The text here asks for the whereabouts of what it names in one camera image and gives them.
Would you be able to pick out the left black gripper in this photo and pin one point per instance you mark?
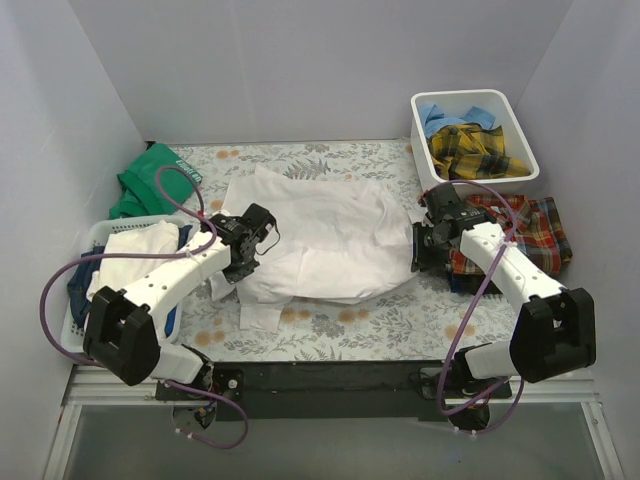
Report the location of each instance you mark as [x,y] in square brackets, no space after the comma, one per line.
[245,265]

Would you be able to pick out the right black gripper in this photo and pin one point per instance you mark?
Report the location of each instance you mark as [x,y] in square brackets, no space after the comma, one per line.
[416,248]

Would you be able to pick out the white long sleeve shirt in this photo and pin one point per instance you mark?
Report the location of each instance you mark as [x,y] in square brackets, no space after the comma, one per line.
[342,242]

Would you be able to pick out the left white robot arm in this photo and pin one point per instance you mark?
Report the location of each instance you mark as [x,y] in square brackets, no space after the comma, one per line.
[125,329]

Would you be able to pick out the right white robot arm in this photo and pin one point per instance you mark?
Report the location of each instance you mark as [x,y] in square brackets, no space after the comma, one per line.
[555,330]

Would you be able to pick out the floral table cloth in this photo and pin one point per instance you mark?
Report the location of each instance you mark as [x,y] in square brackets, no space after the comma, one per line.
[417,321]

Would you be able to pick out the yellow plaid shirt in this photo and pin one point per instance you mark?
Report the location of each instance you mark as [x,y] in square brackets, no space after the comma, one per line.
[468,152]

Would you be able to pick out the green shirt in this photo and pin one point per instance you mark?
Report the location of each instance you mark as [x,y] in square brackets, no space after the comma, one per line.
[140,195]

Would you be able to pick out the red plaid shirt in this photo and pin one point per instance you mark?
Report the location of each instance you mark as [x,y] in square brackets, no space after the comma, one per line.
[539,235]

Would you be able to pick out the blue shirt in bin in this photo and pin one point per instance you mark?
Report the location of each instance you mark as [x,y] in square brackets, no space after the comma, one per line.
[433,118]

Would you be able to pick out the white plastic bin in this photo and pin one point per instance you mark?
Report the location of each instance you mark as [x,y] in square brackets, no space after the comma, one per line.
[457,103]

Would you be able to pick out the dark blue garment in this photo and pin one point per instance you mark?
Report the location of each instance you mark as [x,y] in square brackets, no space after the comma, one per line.
[78,288]

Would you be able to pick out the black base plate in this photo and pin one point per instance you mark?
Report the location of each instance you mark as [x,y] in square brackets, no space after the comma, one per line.
[331,389]

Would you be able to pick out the aluminium frame rail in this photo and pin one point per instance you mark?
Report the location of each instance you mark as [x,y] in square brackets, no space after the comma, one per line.
[95,386]

